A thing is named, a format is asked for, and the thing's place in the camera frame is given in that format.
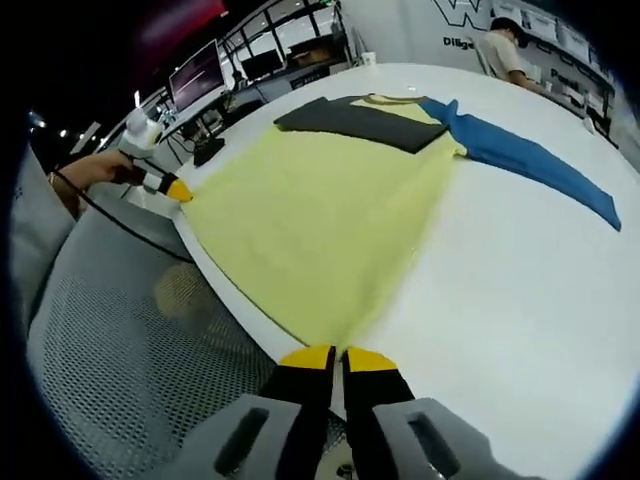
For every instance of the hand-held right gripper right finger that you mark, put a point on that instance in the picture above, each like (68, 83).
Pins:
(375, 400)

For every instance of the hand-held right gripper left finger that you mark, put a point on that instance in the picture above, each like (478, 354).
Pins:
(300, 400)

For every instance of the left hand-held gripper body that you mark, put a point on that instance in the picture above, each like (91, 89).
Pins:
(142, 137)

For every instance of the yellow colour-block garment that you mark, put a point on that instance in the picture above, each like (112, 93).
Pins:
(320, 210)

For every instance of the person's left hand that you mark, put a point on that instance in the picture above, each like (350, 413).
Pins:
(95, 172)

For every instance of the small black device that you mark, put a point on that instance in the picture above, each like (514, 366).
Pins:
(209, 152)

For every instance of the large computer monitor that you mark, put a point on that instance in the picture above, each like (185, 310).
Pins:
(197, 75)

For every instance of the small black computer monitor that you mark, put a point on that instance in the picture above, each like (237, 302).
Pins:
(262, 65)

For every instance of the person's grey clothing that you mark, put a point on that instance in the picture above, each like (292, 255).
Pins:
(35, 235)

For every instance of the grey mesh office chair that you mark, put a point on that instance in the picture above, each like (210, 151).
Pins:
(125, 350)

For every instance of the black display screen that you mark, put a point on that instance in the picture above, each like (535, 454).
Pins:
(315, 50)

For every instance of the white cup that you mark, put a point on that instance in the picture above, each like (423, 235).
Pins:
(369, 59)

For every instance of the small white object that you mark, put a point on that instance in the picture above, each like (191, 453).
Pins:
(588, 126)

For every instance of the grey metal shelving unit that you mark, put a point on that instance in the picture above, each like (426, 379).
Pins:
(607, 100)

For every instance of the row of white storage bins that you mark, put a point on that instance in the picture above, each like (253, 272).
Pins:
(570, 40)

